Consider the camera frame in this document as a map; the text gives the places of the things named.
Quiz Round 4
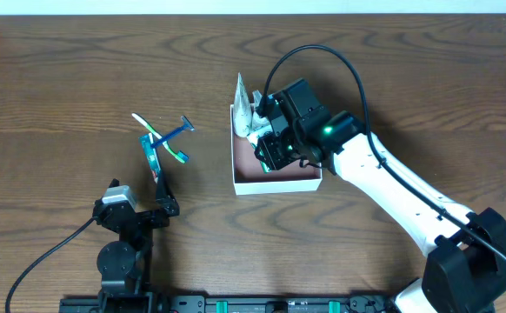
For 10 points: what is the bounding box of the black mounting rail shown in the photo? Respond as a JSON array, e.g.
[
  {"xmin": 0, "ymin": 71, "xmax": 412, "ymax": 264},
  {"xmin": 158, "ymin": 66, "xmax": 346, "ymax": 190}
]
[{"xmin": 58, "ymin": 294, "xmax": 397, "ymax": 313}]

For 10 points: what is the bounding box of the green white soap box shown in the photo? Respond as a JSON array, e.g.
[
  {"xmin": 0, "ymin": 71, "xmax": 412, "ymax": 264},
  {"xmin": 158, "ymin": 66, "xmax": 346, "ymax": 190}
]
[{"xmin": 259, "ymin": 161, "xmax": 271, "ymax": 173}]

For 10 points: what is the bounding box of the white Pantene tube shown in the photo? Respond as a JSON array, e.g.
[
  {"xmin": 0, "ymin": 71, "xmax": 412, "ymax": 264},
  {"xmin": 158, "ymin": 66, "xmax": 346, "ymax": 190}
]
[{"xmin": 232, "ymin": 74, "xmax": 252, "ymax": 137}]

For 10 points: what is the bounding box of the green toothpaste tube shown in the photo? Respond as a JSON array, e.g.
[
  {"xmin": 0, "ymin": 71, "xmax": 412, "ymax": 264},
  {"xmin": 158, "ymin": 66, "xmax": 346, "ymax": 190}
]
[{"xmin": 139, "ymin": 133, "xmax": 162, "ymax": 183}]

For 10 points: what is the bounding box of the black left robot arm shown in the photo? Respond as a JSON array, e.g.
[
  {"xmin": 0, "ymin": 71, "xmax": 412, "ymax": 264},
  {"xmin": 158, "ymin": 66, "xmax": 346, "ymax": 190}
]
[{"xmin": 92, "ymin": 173, "xmax": 179, "ymax": 313}]

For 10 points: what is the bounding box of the white cardboard box pink inside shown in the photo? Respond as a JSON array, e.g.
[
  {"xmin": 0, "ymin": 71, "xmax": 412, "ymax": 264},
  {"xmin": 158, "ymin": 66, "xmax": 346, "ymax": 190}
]
[{"xmin": 230, "ymin": 104, "xmax": 323, "ymax": 196}]

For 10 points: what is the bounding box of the blue disposable razor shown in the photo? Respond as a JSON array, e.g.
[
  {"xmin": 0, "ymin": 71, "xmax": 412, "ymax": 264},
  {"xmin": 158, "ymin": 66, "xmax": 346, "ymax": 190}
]
[{"xmin": 151, "ymin": 116, "xmax": 196, "ymax": 149}]

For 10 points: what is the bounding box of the green white toothbrush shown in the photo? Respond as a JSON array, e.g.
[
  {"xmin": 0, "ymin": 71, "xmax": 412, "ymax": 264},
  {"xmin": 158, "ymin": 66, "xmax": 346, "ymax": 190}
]
[{"xmin": 131, "ymin": 112, "xmax": 189, "ymax": 163}]

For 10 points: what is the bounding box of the clear foam pump bottle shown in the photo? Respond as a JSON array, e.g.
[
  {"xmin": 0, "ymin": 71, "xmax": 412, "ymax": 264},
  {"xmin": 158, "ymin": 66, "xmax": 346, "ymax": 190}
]
[{"xmin": 250, "ymin": 90, "xmax": 273, "ymax": 136}]

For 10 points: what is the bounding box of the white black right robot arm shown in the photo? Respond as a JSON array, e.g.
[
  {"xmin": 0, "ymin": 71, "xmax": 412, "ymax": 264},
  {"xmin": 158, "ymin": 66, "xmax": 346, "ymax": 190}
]
[{"xmin": 255, "ymin": 79, "xmax": 506, "ymax": 312}]

